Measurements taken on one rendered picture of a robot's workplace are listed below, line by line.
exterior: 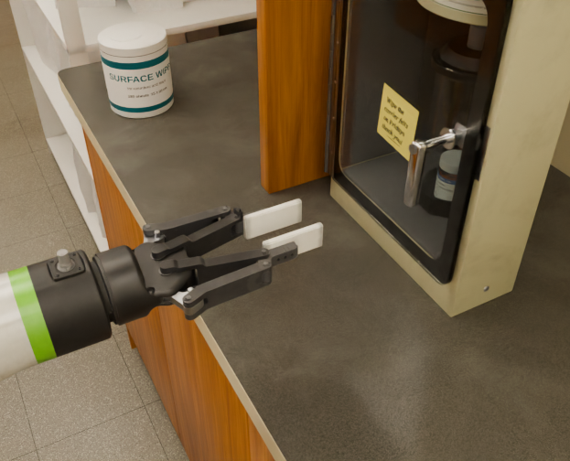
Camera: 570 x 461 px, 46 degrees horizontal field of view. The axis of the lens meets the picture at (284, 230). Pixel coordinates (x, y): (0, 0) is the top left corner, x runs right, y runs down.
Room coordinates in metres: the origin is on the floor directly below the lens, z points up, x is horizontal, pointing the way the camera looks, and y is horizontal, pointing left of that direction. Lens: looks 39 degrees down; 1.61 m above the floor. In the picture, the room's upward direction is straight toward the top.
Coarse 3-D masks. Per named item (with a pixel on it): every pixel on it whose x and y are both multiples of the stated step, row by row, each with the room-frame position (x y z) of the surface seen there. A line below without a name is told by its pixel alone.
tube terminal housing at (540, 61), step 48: (528, 0) 0.63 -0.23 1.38; (528, 48) 0.64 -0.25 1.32; (528, 96) 0.65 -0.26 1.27; (528, 144) 0.65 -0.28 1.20; (336, 192) 0.89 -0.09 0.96; (480, 192) 0.63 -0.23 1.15; (528, 192) 0.67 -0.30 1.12; (384, 240) 0.77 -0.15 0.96; (480, 240) 0.64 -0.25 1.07; (432, 288) 0.67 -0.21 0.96; (480, 288) 0.65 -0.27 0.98
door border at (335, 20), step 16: (336, 0) 0.90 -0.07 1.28; (512, 0) 0.63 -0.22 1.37; (336, 16) 0.89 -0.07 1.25; (336, 32) 0.89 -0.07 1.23; (336, 48) 0.89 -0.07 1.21; (336, 64) 0.89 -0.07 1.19; (336, 80) 0.89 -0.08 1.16; (336, 96) 0.88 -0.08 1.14; (336, 112) 0.88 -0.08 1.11; (464, 224) 0.63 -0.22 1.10
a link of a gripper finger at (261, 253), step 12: (240, 252) 0.51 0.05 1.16; (252, 252) 0.51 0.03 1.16; (264, 252) 0.51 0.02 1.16; (168, 264) 0.49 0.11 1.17; (180, 264) 0.49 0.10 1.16; (192, 264) 0.49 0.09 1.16; (204, 264) 0.49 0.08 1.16; (216, 264) 0.49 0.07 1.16; (228, 264) 0.50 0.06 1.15; (240, 264) 0.50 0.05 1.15; (252, 264) 0.50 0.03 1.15; (204, 276) 0.49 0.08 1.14; (216, 276) 0.49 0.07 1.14
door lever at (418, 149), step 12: (444, 132) 0.67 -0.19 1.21; (420, 144) 0.64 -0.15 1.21; (432, 144) 0.65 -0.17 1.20; (444, 144) 0.66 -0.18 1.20; (420, 156) 0.64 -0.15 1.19; (408, 168) 0.65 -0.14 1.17; (420, 168) 0.64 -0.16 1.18; (408, 180) 0.64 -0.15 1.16; (420, 180) 0.64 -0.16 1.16; (408, 192) 0.64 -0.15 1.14; (408, 204) 0.64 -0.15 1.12
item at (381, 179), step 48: (384, 0) 0.80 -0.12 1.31; (432, 0) 0.72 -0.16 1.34; (480, 0) 0.66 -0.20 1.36; (384, 48) 0.79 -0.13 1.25; (432, 48) 0.71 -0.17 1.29; (480, 48) 0.65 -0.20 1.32; (432, 96) 0.70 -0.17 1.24; (480, 96) 0.63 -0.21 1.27; (336, 144) 0.88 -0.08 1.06; (384, 144) 0.77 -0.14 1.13; (480, 144) 0.63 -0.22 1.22; (384, 192) 0.76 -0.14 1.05; (432, 192) 0.68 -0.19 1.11; (432, 240) 0.66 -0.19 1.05
